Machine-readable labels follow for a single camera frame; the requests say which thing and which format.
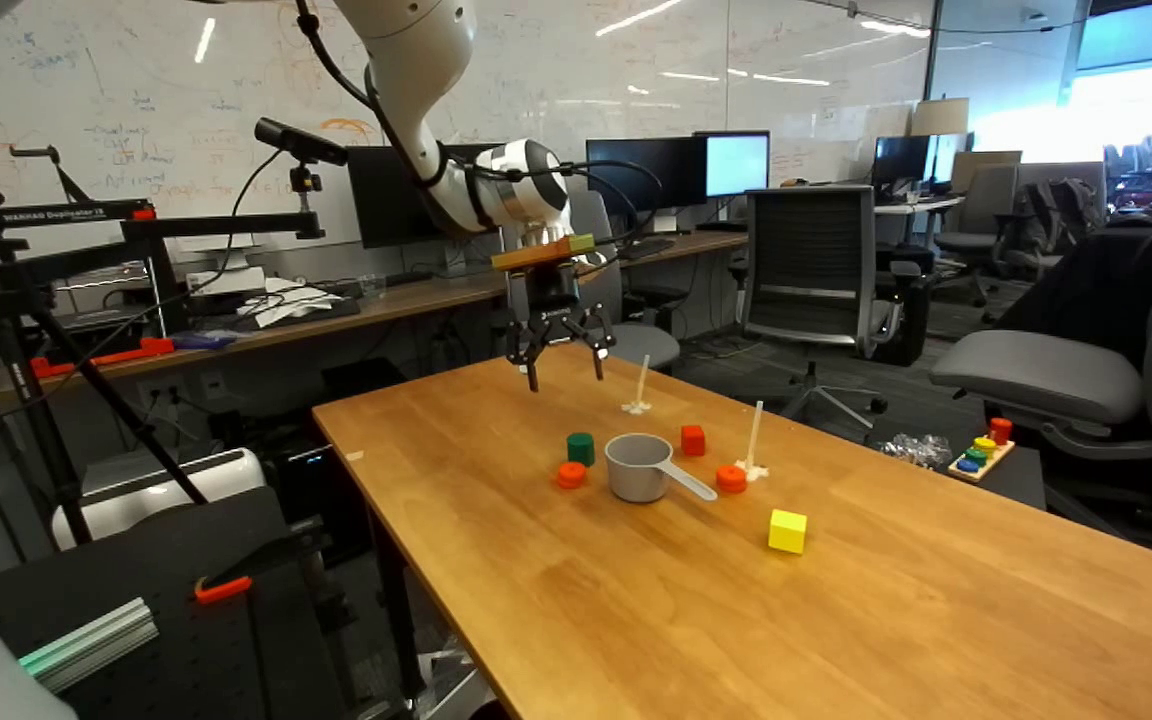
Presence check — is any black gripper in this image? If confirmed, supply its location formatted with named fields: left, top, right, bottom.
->
left=507, top=265, right=615, bottom=393

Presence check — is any green octagonal block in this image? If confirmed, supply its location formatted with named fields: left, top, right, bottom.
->
left=567, top=430, right=597, bottom=462

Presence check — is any red-orange cube block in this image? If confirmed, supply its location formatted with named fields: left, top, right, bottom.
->
left=554, top=459, right=589, bottom=486

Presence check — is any grey plastic pot with handle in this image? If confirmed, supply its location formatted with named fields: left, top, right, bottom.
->
left=603, top=430, right=717, bottom=504

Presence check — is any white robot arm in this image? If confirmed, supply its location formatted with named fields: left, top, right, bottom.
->
left=297, top=0, right=615, bottom=386

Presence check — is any orange round block with hole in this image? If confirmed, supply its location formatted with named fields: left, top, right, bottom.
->
left=677, top=422, right=706, bottom=457

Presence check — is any black computer monitor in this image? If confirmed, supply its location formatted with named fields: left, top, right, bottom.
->
left=584, top=136, right=702, bottom=221

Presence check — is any small orange round block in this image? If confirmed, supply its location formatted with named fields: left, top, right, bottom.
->
left=717, top=462, right=746, bottom=496

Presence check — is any lit computer monitor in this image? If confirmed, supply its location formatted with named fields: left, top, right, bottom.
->
left=702, top=131, right=771, bottom=200

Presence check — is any black mesh office chair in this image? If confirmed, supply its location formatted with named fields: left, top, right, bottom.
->
left=738, top=185, right=923, bottom=430

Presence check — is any yellow cube block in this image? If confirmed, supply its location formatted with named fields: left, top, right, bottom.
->
left=767, top=506, right=809, bottom=556

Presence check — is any colourful wooden stacking toy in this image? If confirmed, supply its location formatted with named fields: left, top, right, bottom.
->
left=947, top=417, right=1016, bottom=481

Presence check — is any long wooden desk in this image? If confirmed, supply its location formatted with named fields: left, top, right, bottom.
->
left=28, top=232, right=746, bottom=386

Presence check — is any grey office chair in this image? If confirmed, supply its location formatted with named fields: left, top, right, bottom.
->
left=930, top=228, right=1152, bottom=526

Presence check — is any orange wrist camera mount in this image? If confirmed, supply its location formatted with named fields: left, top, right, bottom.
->
left=493, top=235, right=597, bottom=271

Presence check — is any black camera tripod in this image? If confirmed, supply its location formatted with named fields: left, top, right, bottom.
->
left=0, top=114, right=353, bottom=575

